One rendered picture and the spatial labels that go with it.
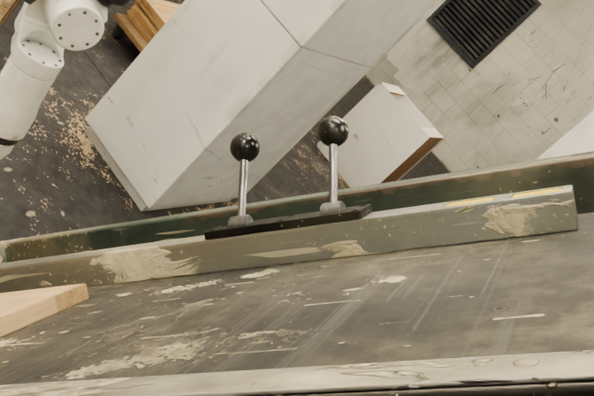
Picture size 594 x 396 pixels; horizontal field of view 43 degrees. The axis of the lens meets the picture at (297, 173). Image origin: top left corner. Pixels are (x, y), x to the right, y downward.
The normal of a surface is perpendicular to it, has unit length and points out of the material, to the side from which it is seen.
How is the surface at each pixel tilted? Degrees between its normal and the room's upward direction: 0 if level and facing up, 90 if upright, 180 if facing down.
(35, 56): 7
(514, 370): 57
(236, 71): 90
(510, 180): 90
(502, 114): 90
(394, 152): 90
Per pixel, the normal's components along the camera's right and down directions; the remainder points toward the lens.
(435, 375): -0.18, -0.98
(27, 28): 0.69, -0.07
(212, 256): -0.36, 0.11
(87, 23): 0.40, 0.64
